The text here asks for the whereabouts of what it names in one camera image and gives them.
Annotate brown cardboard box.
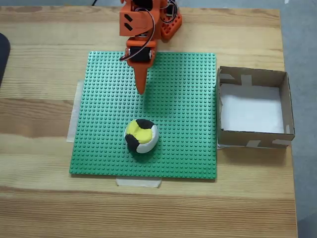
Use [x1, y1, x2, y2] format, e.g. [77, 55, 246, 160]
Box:
[216, 65, 296, 149]

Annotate green studded baseplate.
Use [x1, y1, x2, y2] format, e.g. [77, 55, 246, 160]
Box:
[69, 51, 218, 183]

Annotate yellow black white soft ball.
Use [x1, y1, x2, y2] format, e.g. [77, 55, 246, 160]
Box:
[123, 119, 159, 154]

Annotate long masking tape strip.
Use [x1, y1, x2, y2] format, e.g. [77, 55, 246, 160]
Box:
[66, 79, 85, 144]

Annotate short masking tape strip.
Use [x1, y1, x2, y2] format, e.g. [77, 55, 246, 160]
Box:
[115, 177, 163, 188]

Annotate black flat object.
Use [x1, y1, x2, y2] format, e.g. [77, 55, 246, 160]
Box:
[0, 32, 12, 87]

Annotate gripper motor cable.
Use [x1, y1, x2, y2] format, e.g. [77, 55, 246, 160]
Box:
[119, 9, 156, 62]

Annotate white paper box lining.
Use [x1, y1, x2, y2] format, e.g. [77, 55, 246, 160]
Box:
[219, 84, 285, 133]

